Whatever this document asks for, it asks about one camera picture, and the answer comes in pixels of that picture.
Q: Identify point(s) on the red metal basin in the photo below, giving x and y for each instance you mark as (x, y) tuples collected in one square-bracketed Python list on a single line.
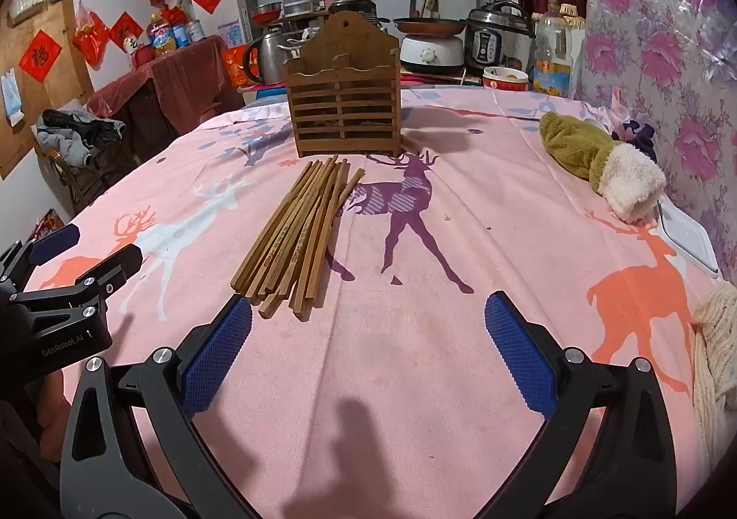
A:
[(266, 12)]

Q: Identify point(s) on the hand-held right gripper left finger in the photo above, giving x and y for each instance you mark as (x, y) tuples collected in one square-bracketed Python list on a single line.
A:
[(219, 358)]

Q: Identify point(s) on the dark purple cloth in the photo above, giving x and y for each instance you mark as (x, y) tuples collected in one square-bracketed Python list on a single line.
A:
[(636, 136)]

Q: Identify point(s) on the black electric pressure cooker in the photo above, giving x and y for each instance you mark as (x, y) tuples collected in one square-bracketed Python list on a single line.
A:
[(498, 41)]

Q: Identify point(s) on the bunch of wooden chopsticks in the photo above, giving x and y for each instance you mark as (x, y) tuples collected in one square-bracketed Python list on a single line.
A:
[(293, 242)]

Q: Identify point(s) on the olive plush slipper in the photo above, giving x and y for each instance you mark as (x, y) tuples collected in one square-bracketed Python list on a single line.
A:
[(576, 145)]

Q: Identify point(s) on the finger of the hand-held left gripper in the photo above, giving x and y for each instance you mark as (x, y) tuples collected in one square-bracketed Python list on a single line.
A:
[(118, 265), (54, 242)]

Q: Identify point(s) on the red plastic bag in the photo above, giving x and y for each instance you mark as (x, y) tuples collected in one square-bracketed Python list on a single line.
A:
[(91, 35)]

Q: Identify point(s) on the table with red cloth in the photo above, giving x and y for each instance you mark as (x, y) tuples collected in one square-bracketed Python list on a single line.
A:
[(173, 81)]

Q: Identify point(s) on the silver tin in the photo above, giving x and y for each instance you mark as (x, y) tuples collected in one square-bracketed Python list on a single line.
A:
[(196, 31)]

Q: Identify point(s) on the pink deer printed blanket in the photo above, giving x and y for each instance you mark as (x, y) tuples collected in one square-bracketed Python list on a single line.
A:
[(403, 381)]

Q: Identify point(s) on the pale blue hanging paper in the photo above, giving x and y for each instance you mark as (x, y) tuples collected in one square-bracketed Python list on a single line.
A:
[(11, 96)]

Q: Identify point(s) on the clear cooking oil bottle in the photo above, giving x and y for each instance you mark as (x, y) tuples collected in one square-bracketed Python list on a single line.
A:
[(553, 64)]

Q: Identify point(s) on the red gift box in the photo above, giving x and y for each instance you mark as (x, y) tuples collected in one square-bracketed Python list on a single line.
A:
[(237, 67)]

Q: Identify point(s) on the wooden slatted chopstick holder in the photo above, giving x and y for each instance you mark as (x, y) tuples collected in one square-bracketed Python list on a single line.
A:
[(339, 93)]

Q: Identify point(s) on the floral plastic sheet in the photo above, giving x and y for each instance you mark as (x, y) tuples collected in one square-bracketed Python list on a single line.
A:
[(662, 64)]

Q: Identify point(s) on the blue label tin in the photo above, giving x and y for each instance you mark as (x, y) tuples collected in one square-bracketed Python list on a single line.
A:
[(181, 34)]

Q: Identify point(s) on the red printed box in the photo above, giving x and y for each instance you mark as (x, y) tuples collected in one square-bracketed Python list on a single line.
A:
[(47, 224)]

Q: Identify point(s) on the steel electric kettle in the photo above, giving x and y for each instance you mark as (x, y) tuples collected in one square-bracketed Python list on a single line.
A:
[(268, 58)]

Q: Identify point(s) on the large yellow oil jug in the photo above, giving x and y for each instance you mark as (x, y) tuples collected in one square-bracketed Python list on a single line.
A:
[(161, 38)]

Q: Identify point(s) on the pile of dark clothes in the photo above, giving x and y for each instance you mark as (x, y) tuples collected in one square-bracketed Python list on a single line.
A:
[(75, 133)]

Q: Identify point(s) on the dark frying pan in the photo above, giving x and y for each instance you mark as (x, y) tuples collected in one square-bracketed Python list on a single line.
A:
[(429, 25)]

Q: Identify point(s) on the wooden door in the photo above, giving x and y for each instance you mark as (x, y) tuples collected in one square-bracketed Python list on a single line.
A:
[(34, 110)]

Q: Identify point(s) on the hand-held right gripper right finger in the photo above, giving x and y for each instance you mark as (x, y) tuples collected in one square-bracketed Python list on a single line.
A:
[(518, 358)]

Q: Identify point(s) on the wooden chair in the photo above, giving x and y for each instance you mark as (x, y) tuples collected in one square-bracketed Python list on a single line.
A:
[(75, 179)]

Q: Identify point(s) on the white and red bowl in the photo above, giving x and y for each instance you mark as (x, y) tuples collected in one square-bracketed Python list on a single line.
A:
[(505, 80)]

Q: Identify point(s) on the white induction cooker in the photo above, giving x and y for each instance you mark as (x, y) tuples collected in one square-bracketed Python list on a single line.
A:
[(432, 54)]

